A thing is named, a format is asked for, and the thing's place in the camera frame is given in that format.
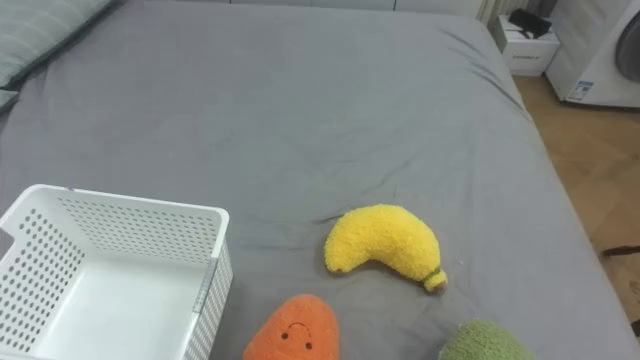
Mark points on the green fruit soft toy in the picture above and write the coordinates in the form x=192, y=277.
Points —
x=482, y=345

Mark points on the grey bed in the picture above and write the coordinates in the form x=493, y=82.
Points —
x=300, y=125

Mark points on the white bedside cabinet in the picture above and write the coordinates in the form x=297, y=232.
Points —
x=527, y=52

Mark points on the black object on cabinet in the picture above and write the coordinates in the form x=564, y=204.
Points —
x=529, y=22

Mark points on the grey-green pillow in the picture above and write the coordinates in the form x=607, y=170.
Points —
x=35, y=30

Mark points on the white washing machine tower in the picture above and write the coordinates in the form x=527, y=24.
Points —
x=600, y=55

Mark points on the white perforated plastic basket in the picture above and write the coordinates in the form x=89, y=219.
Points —
x=110, y=295

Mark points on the yellow banana soft toy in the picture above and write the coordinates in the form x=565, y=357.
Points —
x=385, y=240

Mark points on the orange carrot soft toy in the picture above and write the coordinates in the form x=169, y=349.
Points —
x=295, y=332

